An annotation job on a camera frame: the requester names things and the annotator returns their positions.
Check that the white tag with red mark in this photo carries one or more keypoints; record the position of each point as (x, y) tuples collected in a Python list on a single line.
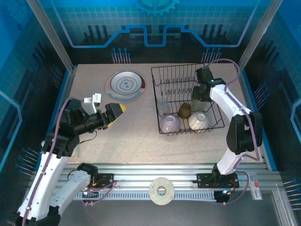
[(256, 188)]

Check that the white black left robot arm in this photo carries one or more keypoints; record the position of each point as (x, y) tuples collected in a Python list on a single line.
[(47, 179)]

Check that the plate with colourful squiggle rim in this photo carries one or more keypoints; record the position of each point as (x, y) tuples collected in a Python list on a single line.
[(113, 96)]

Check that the lavender ceramic bowl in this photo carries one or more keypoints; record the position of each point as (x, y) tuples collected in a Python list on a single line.
[(170, 123)]

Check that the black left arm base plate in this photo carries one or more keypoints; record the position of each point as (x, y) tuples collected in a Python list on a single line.
[(109, 180)]

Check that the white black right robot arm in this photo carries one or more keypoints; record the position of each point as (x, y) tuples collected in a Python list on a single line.
[(225, 99)]

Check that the amber glass cup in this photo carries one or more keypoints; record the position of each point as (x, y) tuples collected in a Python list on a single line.
[(184, 110)]

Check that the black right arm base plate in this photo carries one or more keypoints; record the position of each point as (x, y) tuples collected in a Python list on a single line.
[(204, 181)]

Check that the white ribbed ceramic bowl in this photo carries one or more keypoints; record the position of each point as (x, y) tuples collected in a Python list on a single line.
[(198, 121)]

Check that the clear drinking glass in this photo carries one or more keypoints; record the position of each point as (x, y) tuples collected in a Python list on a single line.
[(163, 107)]

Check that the white plate with grey rings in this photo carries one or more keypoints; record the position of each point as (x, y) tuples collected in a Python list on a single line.
[(127, 83)]

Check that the white tape roll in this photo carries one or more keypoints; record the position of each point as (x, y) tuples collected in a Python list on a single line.
[(155, 195)]

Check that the aluminium frame post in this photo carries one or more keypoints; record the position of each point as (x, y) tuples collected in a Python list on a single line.
[(55, 40), (256, 40)]

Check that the aluminium rail beam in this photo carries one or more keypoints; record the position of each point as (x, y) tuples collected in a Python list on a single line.
[(141, 173)]

